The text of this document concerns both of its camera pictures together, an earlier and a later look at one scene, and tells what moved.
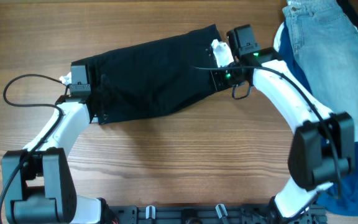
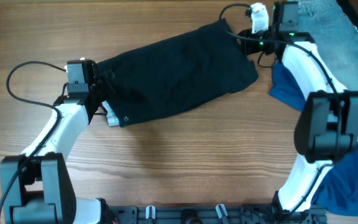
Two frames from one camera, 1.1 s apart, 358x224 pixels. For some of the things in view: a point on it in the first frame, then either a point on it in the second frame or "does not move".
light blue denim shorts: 337,66 does not move
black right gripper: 232,76 → 246,43
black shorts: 133,82 does not move
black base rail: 208,214 does not move
